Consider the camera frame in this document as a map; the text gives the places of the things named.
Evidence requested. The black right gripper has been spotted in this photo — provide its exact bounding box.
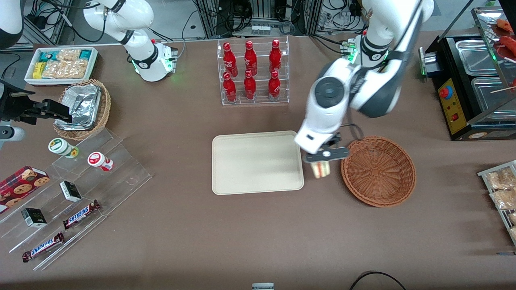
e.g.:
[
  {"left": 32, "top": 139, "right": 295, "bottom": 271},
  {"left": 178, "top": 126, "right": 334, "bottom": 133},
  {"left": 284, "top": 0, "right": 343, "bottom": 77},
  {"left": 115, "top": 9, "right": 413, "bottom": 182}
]
[{"left": 16, "top": 98, "right": 73, "bottom": 124}]

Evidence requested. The triangle sandwich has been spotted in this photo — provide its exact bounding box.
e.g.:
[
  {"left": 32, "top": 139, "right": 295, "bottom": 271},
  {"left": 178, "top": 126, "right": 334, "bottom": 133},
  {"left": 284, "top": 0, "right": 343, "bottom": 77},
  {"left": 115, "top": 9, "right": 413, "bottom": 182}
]
[{"left": 314, "top": 160, "right": 331, "bottom": 179}]

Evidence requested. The dark brown round wicker basket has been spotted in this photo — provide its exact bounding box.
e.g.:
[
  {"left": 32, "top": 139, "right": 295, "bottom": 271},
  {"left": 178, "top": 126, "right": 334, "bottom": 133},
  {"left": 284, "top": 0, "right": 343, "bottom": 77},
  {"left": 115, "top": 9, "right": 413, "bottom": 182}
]
[{"left": 341, "top": 136, "right": 416, "bottom": 208}]

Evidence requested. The light brown wicker basket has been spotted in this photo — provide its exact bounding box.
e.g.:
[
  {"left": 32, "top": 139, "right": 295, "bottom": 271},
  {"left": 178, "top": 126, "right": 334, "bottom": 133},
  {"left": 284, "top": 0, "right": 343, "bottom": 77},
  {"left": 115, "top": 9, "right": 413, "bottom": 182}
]
[{"left": 53, "top": 79, "right": 111, "bottom": 141}]

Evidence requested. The beige plastic serving tray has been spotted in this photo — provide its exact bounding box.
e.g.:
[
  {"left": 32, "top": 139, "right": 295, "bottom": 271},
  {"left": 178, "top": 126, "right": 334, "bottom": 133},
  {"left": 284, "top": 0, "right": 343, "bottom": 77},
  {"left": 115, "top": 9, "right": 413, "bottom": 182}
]
[{"left": 212, "top": 130, "right": 304, "bottom": 196}]

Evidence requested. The tray of packaged crackers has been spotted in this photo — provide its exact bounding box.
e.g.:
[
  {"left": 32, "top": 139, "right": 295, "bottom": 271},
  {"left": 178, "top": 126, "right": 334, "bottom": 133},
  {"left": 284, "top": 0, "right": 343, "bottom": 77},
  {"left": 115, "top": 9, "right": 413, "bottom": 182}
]
[{"left": 478, "top": 160, "right": 516, "bottom": 246}]

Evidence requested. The green sunflower snack cup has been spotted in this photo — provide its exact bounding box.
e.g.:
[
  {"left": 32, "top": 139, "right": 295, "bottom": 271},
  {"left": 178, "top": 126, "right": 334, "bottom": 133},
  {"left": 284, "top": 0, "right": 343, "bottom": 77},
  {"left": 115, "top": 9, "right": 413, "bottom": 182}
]
[{"left": 48, "top": 138, "right": 79, "bottom": 159}]

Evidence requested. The aluminium foil container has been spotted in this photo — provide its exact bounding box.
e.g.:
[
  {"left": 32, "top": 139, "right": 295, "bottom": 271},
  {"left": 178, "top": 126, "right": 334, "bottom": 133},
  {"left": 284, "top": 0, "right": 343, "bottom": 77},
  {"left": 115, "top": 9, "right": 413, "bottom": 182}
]
[{"left": 54, "top": 84, "right": 102, "bottom": 131}]

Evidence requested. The large clear cracker bag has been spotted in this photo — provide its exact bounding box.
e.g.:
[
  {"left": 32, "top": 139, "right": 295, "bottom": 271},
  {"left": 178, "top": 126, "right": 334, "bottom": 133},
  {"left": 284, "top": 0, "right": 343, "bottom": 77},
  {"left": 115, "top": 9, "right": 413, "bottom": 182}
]
[{"left": 42, "top": 60, "right": 88, "bottom": 79}]

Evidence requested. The red white snack cup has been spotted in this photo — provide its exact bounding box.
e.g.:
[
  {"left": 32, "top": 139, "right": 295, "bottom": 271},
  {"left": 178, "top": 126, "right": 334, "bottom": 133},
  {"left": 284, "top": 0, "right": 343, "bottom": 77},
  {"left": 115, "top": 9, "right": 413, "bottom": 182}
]
[{"left": 87, "top": 151, "right": 114, "bottom": 172}]

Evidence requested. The small clear cracker bag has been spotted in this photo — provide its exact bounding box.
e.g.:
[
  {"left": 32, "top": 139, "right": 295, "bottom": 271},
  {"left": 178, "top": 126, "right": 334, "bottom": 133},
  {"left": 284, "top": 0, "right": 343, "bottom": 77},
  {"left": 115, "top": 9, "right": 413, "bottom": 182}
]
[{"left": 56, "top": 49, "right": 81, "bottom": 62}]

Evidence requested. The white rectangular plastic bin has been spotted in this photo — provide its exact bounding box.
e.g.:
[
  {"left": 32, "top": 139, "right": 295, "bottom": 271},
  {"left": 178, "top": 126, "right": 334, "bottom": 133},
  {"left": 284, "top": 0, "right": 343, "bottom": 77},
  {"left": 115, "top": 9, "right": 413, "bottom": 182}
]
[{"left": 24, "top": 47, "right": 99, "bottom": 86}]

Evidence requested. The red plaid cookie box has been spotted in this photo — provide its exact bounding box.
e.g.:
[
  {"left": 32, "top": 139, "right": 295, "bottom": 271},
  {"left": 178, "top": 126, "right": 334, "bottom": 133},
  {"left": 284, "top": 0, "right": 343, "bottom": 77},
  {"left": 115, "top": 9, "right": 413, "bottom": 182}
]
[{"left": 0, "top": 166, "right": 50, "bottom": 214}]

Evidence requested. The small black carton box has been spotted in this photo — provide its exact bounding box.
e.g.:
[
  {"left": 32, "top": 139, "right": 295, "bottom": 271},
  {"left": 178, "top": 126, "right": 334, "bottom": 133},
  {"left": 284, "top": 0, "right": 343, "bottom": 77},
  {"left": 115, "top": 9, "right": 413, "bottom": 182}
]
[
  {"left": 60, "top": 181, "right": 82, "bottom": 202},
  {"left": 21, "top": 207, "right": 48, "bottom": 228}
]

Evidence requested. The clear acrylic bottle rack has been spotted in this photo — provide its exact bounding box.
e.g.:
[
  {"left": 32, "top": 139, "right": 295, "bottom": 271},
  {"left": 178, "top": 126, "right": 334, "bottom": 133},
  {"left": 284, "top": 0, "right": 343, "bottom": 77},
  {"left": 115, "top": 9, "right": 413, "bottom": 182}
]
[{"left": 217, "top": 36, "right": 290, "bottom": 106}]

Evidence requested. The clear acrylic step display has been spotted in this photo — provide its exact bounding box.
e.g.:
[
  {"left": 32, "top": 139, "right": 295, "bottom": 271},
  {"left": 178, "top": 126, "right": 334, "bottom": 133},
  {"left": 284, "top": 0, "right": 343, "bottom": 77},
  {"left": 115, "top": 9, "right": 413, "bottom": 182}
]
[
  {"left": 52, "top": 128, "right": 153, "bottom": 220},
  {"left": 0, "top": 173, "right": 108, "bottom": 271}
]

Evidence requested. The red cola bottle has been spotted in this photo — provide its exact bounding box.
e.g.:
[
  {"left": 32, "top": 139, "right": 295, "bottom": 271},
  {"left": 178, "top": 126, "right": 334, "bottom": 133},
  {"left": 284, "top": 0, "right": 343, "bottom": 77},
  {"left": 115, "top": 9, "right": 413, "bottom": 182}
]
[
  {"left": 223, "top": 72, "right": 237, "bottom": 102},
  {"left": 223, "top": 42, "right": 238, "bottom": 77},
  {"left": 268, "top": 70, "right": 281, "bottom": 101},
  {"left": 244, "top": 40, "right": 258, "bottom": 76},
  {"left": 243, "top": 70, "right": 257, "bottom": 100},
  {"left": 269, "top": 39, "right": 282, "bottom": 73}
]

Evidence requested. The Snickers chocolate bar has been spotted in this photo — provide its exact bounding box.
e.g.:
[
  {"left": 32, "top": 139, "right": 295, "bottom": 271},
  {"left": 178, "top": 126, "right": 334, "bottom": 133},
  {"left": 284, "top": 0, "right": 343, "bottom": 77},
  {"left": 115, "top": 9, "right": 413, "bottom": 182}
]
[
  {"left": 22, "top": 232, "right": 65, "bottom": 263},
  {"left": 62, "top": 200, "right": 101, "bottom": 230}
]

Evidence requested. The black hot food warmer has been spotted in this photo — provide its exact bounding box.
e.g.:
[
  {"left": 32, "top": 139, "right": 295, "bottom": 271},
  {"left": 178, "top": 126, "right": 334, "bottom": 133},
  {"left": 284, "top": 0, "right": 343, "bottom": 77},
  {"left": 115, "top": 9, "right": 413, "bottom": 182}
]
[{"left": 419, "top": 6, "right": 516, "bottom": 141}]

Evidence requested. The grey metal side box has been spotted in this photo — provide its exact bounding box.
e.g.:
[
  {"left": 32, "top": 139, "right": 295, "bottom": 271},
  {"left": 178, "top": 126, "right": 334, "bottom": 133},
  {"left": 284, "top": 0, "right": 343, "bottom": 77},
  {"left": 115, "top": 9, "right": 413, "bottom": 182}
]
[{"left": 418, "top": 46, "right": 441, "bottom": 78}]

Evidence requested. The clear bag of fried snacks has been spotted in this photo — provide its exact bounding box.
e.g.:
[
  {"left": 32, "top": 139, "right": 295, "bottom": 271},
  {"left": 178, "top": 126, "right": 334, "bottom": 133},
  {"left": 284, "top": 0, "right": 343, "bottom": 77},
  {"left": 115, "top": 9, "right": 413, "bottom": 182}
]
[
  {"left": 486, "top": 167, "right": 516, "bottom": 190},
  {"left": 490, "top": 189, "right": 516, "bottom": 210}
]

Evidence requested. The stainless steel food pan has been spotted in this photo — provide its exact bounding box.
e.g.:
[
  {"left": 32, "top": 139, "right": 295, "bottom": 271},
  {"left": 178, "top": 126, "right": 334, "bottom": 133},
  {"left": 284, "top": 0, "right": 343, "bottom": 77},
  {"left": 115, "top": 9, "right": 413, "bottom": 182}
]
[
  {"left": 456, "top": 39, "right": 499, "bottom": 76},
  {"left": 471, "top": 77, "right": 516, "bottom": 113}
]

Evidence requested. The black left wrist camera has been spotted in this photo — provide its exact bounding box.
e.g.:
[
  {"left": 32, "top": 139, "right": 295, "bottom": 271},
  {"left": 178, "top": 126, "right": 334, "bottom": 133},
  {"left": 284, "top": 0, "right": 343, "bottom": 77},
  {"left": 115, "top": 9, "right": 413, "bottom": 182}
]
[{"left": 322, "top": 134, "right": 343, "bottom": 150}]

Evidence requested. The black table cable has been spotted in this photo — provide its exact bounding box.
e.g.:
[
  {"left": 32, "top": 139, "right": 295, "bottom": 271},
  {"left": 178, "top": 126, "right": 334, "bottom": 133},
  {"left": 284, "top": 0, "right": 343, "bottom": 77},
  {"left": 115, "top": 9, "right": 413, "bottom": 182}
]
[{"left": 349, "top": 271, "right": 408, "bottom": 290}]

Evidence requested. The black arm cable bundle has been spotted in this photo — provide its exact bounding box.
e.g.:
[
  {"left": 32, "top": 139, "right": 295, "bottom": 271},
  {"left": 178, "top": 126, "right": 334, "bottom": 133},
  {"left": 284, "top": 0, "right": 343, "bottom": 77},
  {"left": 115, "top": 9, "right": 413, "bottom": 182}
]
[{"left": 343, "top": 0, "right": 424, "bottom": 142}]

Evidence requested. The aluminium profile frame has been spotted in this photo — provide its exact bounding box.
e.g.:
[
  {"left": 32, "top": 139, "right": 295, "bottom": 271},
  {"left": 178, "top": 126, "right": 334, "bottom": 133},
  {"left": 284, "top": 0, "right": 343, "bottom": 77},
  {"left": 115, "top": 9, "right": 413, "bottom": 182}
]
[{"left": 195, "top": 0, "right": 324, "bottom": 39}]

